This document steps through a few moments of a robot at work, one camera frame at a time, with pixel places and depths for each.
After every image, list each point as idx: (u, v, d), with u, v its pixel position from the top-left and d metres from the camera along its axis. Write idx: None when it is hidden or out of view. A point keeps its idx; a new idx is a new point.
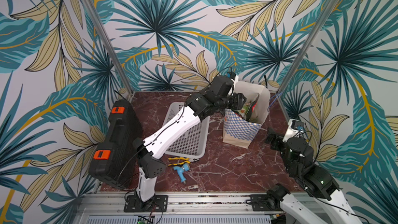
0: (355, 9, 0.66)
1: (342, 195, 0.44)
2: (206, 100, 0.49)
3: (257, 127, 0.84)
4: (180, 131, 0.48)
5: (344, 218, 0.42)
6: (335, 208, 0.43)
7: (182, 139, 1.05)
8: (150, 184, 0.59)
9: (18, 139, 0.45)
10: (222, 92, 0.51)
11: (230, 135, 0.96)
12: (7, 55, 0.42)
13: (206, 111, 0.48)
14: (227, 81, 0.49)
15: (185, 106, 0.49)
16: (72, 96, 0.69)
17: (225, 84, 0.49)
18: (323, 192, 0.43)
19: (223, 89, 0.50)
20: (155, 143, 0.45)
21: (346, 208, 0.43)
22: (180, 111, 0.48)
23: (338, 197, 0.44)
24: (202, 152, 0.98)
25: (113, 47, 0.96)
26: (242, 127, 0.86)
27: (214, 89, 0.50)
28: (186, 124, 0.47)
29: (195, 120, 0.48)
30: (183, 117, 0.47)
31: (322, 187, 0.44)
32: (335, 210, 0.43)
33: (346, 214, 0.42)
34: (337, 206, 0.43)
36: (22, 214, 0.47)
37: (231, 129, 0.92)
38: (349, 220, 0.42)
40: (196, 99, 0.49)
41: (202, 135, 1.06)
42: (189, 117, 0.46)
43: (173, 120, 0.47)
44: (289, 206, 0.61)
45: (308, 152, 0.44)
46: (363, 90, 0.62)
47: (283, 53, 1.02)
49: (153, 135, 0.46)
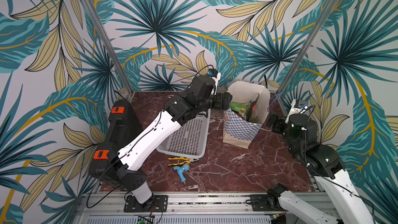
0: (355, 9, 0.66)
1: (346, 176, 0.40)
2: (185, 103, 0.45)
3: (257, 127, 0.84)
4: (157, 140, 0.44)
5: (346, 199, 0.38)
6: (339, 187, 0.39)
7: (182, 139, 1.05)
8: (142, 188, 0.57)
9: (18, 139, 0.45)
10: (203, 93, 0.47)
11: (230, 135, 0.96)
12: (7, 55, 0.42)
13: (185, 115, 0.44)
14: (208, 81, 0.45)
15: (163, 111, 0.44)
16: (72, 96, 0.69)
17: (205, 85, 0.46)
18: (327, 170, 0.40)
19: (203, 90, 0.46)
20: (130, 154, 0.41)
21: (350, 189, 0.39)
22: (158, 116, 0.44)
23: (341, 177, 0.40)
24: (202, 152, 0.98)
25: (113, 47, 0.96)
26: (242, 127, 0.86)
27: (194, 91, 0.46)
28: (164, 130, 0.43)
29: (174, 125, 0.44)
30: (160, 124, 0.43)
31: (327, 165, 0.40)
32: (337, 190, 0.39)
33: (349, 195, 0.39)
34: (340, 186, 0.39)
36: (21, 214, 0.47)
37: (231, 129, 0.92)
38: (352, 200, 0.38)
40: (175, 103, 0.45)
41: (202, 135, 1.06)
42: (166, 123, 0.43)
43: (150, 127, 0.43)
44: (288, 202, 0.60)
45: (311, 127, 0.41)
46: (363, 90, 0.62)
47: (283, 53, 1.02)
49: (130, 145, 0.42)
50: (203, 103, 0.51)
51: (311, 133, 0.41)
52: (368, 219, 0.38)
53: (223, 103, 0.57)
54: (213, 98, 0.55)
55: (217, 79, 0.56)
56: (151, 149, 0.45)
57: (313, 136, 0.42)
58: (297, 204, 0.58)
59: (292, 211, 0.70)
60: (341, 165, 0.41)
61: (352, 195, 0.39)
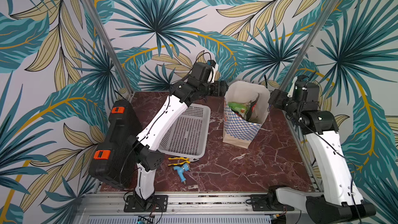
0: (355, 9, 0.66)
1: (337, 138, 0.42)
2: (188, 86, 0.50)
3: (258, 127, 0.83)
4: (170, 120, 0.49)
5: (328, 155, 0.41)
6: (323, 142, 0.42)
7: (182, 138, 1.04)
8: (149, 179, 0.60)
9: (18, 139, 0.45)
10: (203, 76, 0.53)
11: (230, 135, 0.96)
12: (7, 55, 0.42)
13: (191, 96, 0.49)
14: (207, 66, 0.52)
15: (170, 96, 0.50)
16: (72, 96, 0.69)
17: (205, 69, 0.52)
18: (316, 126, 0.43)
19: (203, 73, 0.53)
20: (149, 136, 0.46)
21: (335, 148, 0.41)
22: (166, 101, 0.49)
23: (329, 136, 0.42)
24: (202, 152, 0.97)
25: (113, 47, 0.96)
26: (242, 127, 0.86)
27: (195, 75, 0.52)
28: (175, 112, 0.49)
29: (183, 106, 0.50)
30: (170, 107, 0.48)
31: (318, 122, 0.43)
32: (322, 144, 0.42)
33: (333, 153, 0.41)
34: (325, 141, 0.41)
36: (22, 214, 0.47)
37: (231, 129, 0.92)
38: (335, 158, 0.40)
40: (180, 87, 0.50)
41: (202, 135, 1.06)
42: (176, 105, 0.48)
43: (160, 111, 0.49)
44: (283, 191, 0.63)
45: (312, 90, 0.45)
46: (363, 90, 0.62)
47: (283, 53, 1.02)
49: (145, 129, 0.48)
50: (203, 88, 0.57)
51: (311, 96, 0.46)
52: (345, 180, 0.39)
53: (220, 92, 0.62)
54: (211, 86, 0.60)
55: (215, 69, 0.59)
56: (166, 129, 0.50)
57: (313, 99, 0.46)
58: (289, 190, 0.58)
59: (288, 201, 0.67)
60: (335, 128, 0.43)
61: (336, 155, 0.40)
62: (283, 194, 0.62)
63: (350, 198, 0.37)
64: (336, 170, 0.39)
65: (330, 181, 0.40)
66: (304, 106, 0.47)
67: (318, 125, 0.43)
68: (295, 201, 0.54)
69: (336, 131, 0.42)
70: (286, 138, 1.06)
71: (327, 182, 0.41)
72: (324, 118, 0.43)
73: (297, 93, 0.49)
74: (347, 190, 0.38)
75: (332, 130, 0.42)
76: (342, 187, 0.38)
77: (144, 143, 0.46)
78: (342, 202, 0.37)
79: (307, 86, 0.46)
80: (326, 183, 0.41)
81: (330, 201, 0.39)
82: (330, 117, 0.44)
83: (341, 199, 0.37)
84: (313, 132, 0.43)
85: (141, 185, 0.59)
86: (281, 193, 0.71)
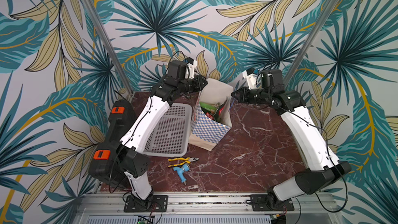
0: (355, 9, 0.66)
1: (307, 113, 0.46)
2: (168, 86, 0.52)
3: (226, 128, 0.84)
4: (154, 120, 0.49)
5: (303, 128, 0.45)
6: (296, 117, 0.46)
7: (166, 138, 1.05)
8: (143, 182, 0.59)
9: (18, 139, 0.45)
10: (180, 73, 0.55)
11: (196, 135, 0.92)
12: (7, 55, 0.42)
13: (172, 95, 0.51)
14: (181, 64, 0.53)
15: (152, 96, 0.50)
16: (72, 96, 0.69)
17: (180, 67, 0.54)
18: (288, 104, 0.47)
19: (179, 71, 0.54)
20: (134, 137, 0.45)
21: (307, 121, 0.45)
22: (147, 102, 0.50)
23: (300, 112, 0.46)
24: (186, 149, 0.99)
25: (113, 47, 0.96)
26: (209, 128, 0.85)
27: (172, 74, 0.54)
28: (158, 111, 0.49)
29: (165, 105, 0.51)
30: (153, 107, 0.49)
31: (288, 101, 0.47)
32: (296, 120, 0.46)
33: (307, 125, 0.45)
34: (298, 116, 0.46)
36: (21, 214, 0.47)
37: (198, 129, 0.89)
38: (309, 129, 0.44)
40: (159, 87, 0.51)
41: (185, 134, 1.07)
42: (158, 104, 0.49)
43: (144, 111, 0.48)
44: (279, 188, 0.63)
45: (275, 74, 0.50)
46: (363, 90, 0.62)
47: (283, 53, 1.02)
49: (129, 132, 0.46)
50: (182, 85, 0.59)
51: (277, 80, 0.51)
52: (322, 146, 0.43)
53: (201, 85, 0.62)
54: (192, 82, 0.62)
55: (193, 66, 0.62)
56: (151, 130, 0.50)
57: (279, 83, 0.51)
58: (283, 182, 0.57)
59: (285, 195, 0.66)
60: (302, 104, 0.47)
61: (309, 126, 0.45)
62: (281, 188, 0.62)
63: (328, 162, 0.41)
64: (312, 139, 0.44)
65: (310, 150, 0.44)
66: (273, 89, 0.51)
67: (289, 103, 0.47)
68: (292, 191, 0.56)
69: (304, 107, 0.47)
70: (286, 138, 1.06)
71: (307, 152, 0.45)
72: (293, 97, 0.48)
73: (265, 81, 0.54)
74: (325, 155, 0.42)
75: (301, 106, 0.47)
76: (320, 153, 0.42)
77: (129, 145, 0.44)
78: (324, 166, 0.41)
79: (271, 71, 0.51)
80: (307, 154, 0.45)
81: (314, 169, 0.43)
82: (298, 96, 0.48)
83: (323, 164, 0.41)
84: (287, 110, 0.47)
85: (136, 188, 0.57)
86: (279, 191, 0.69)
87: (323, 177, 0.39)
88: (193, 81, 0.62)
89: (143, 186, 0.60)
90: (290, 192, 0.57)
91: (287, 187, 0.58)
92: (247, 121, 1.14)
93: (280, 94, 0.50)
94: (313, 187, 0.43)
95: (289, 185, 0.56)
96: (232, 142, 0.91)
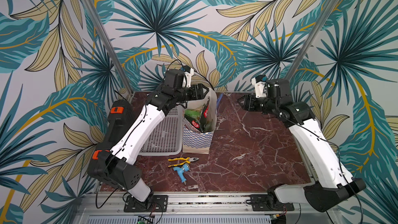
0: (355, 9, 0.66)
1: (316, 125, 0.44)
2: (164, 95, 0.51)
3: (210, 134, 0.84)
4: (147, 130, 0.47)
5: (313, 143, 0.43)
6: (306, 131, 0.43)
7: (159, 138, 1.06)
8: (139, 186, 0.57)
9: (17, 139, 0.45)
10: (177, 83, 0.54)
11: (187, 145, 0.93)
12: (7, 55, 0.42)
13: (167, 104, 0.50)
14: (179, 73, 0.53)
15: (146, 105, 0.49)
16: (72, 96, 0.69)
17: (178, 75, 0.53)
18: (296, 117, 0.45)
19: (176, 80, 0.54)
20: (125, 148, 0.43)
21: (317, 135, 0.43)
22: (142, 111, 0.48)
23: (310, 124, 0.44)
24: (180, 147, 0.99)
25: (113, 47, 0.96)
26: (195, 138, 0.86)
27: (169, 83, 0.52)
28: (152, 120, 0.47)
29: (159, 114, 0.49)
30: (147, 116, 0.47)
31: (297, 113, 0.45)
32: (305, 134, 0.44)
33: (316, 139, 0.43)
34: (308, 129, 0.44)
36: (21, 214, 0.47)
37: (186, 140, 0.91)
38: (321, 144, 0.42)
40: (156, 96, 0.50)
41: (179, 132, 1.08)
42: (153, 113, 0.47)
43: (138, 120, 0.46)
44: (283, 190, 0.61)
45: (282, 85, 0.48)
46: (364, 90, 0.62)
47: (283, 53, 1.02)
49: (121, 142, 0.44)
50: (178, 94, 0.57)
51: (284, 91, 0.48)
52: (334, 163, 0.41)
53: (199, 94, 0.62)
54: (188, 90, 0.61)
55: (190, 73, 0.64)
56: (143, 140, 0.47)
57: (286, 94, 0.49)
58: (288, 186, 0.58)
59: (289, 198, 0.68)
60: (312, 116, 0.45)
61: (320, 140, 0.43)
62: (284, 191, 0.60)
63: (342, 179, 0.39)
64: (323, 155, 0.41)
65: (322, 166, 0.41)
66: (281, 100, 0.49)
67: (298, 116, 0.45)
68: (296, 198, 0.54)
69: (314, 119, 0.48)
70: (286, 138, 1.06)
71: (318, 168, 0.43)
72: (301, 109, 0.46)
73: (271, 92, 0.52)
74: (338, 172, 0.40)
75: (311, 118, 0.45)
76: (332, 170, 0.40)
77: (120, 156, 0.42)
78: (337, 184, 0.39)
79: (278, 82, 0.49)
80: (318, 170, 0.43)
81: (327, 186, 0.41)
82: (306, 108, 0.46)
83: (336, 182, 0.39)
84: (296, 124, 0.45)
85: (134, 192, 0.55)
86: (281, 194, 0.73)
87: (336, 196, 0.37)
88: (188, 90, 0.61)
89: (141, 191, 0.60)
90: (295, 196, 0.55)
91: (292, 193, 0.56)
92: (247, 121, 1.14)
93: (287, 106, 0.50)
94: (326, 206, 0.41)
95: (294, 191, 0.55)
96: (232, 142, 0.91)
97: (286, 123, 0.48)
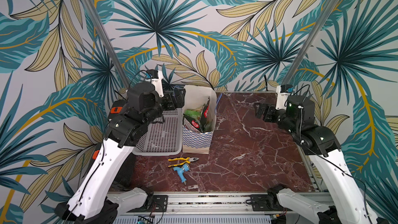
0: (355, 9, 0.66)
1: (341, 156, 0.40)
2: (128, 121, 0.41)
3: (210, 134, 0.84)
4: (108, 176, 0.38)
5: (338, 178, 0.39)
6: (331, 165, 0.39)
7: (159, 138, 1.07)
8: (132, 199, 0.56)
9: (18, 139, 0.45)
10: (144, 103, 0.41)
11: (187, 145, 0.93)
12: (7, 55, 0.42)
13: (133, 135, 0.39)
14: (145, 90, 0.40)
15: (105, 140, 0.38)
16: (72, 96, 0.69)
17: (143, 94, 0.40)
18: (321, 148, 0.40)
19: (141, 100, 0.41)
20: (83, 201, 0.36)
21: (343, 169, 0.39)
22: (101, 148, 0.38)
23: (335, 156, 0.40)
24: (180, 147, 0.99)
25: (113, 47, 0.96)
26: (195, 138, 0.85)
27: (134, 105, 0.39)
28: (113, 162, 0.38)
29: (125, 150, 0.39)
30: (107, 156, 0.37)
31: (321, 143, 0.41)
32: (329, 167, 0.39)
33: (341, 174, 0.39)
34: (333, 164, 0.39)
36: (21, 214, 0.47)
37: (186, 140, 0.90)
38: (345, 180, 0.38)
40: (116, 125, 0.39)
41: (179, 132, 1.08)
42: (113, 153, 0.37)
43: (96, 163, 0.37)
44: (286, 197, 0.61)
45: (308, 108, 0.41)
46: (364, 90, 0.62)
47: (283, 53, 1.02)
49: (77, 193, 0.36)
50: (150, 114, 0.45)
51: (308, 113, 0.42)
52: (360, 202, 0.37)
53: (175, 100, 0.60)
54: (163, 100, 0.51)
55: (158, 79, 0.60)
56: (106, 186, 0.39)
57: (309, 116, 0.43)
58: (293, 196, 0.60)
59: (291, 207, 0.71)
60: (337, 146, 0.41)
61: (344, 176, 0.39)
62: (285, 198, 0.61)
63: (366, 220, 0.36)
64: (349, 194, 0.38)
65: (345, 206, 0.38)
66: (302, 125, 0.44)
67: (322, 146, 0.40)
68: (300, 210, 0.54)
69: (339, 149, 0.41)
70: (286, 138, 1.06)
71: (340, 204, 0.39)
72: (326, 138, 0.41)
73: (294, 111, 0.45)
74: (363, 212, 0.37)
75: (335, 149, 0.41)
76: (357, 210, 0.37)
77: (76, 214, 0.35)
78: None
79: (303, 103, 0.42)
80: (339, 205, 0.39)
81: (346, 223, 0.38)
82: (332, 135, 0.42)
83: None
84: (318, 155, 0.40)
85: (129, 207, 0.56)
86: (282, 199, 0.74)
87: None
88: (164, 98, 0.52)
89: (136, 203, 0.60)
90: (299, 207, 0.54)
91: (296, 206, 0.56)
92: (247, 121, 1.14)
93: (309, 131, 0.43)
94: None
95: (299, 203, 0.55)
96: (232, 142, 0.91)
97: (308, 151, 0.43)
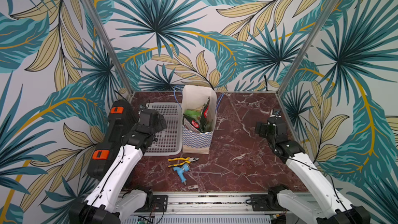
0: (355, 9, 0.66)
1: (307, 158, 0.52)
2: (141, 134, 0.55)
3: (210, 134, 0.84)
4: (126, 171, 0.47)
5: (306, 171, 0.49)
6: (298, 162, 0.51)
7: (160, 138, 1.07)
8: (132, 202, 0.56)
9: (18, 139, 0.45)
10: (151, 121, 0.59)
11: (187, 145, 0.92)
12: (7, 55, 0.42)
13: (145, 143, 0.53)
14: (153, 112, 0.58)
15: (124, 146, 0.50)
16: (72, 96, 0.69)
17: (152, 114, 0.58)
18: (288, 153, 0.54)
19: (150, 118, 0.58)
20: (103, 193, 0.40)
21: (309, 165, 0.50)
22: (119, 153, 0.48)
23: (301, 157, 0.52)
24: (179, 147, 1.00)
25: (113, 47, 0.96)
26: (196, 138, 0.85)
27: (144, 122, 0.57)
28: (131, 159, 0.48)
29: (138, 153, 0.51)
30: (126, 156, 0.48)
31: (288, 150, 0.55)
32: (298, 165, 0.51)
33: (309, 169, 0.49)
34: (299, 161, 0.51)
36: (22, 214, 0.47)
37: (186, 140, 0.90)
38: (314, 174, 0.48)
40: (132, 136, 0.53)
41: (179, 132, 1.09)
42: (131, 153, 0.49)
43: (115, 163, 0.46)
44: (287, 197, 0.61)
45: (279, 125, 0.57)
46: (364, 90, 0.62)
47: (283, 53, 1.02)
49: (98, 188, 0.41)
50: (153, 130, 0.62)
51: (281, 129, 0.58)
52: (329, 189, 0.44)
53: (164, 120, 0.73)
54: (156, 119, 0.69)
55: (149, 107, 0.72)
56: (122, 184, 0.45)
57: (282, 132, 0.59)
58: (293, 198, 0.59)
59: (292, 209, 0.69)
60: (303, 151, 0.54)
61: (312, 170, 0.49)
62: (285, 200, 0.61)
63: (341, 206, 0.41)
64: (317, 182, 0.46)
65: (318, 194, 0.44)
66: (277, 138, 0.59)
67: (289, 151, 0.54)
68: (299, 212, 0.54)
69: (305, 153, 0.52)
70: None
71: (318, 198, 0.45)
72: (291, 145, 0.56)
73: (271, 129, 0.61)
74: (335, 198, 0.42)
75: (301, 152, 0.54)
76: (328, 196, 0.43)
77: (97, 205, 0.39)
78: (336, 209, 0.40)
79: (275, 121, 0.59)
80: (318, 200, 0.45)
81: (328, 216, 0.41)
82: (297, 144, 0.56)
83: (333, 208, 0.41)
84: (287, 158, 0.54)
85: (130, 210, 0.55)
86: (282, 199, 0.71)
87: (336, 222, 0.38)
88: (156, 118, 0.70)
89: (134, 206, 0.58)
90: (298, 210, 0.54)
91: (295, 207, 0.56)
92: (247, 121, 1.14)
93: (281, 142, 0.60)
94: None
95: (298, 206, 0.55)
96: (232, 142, 0.91)
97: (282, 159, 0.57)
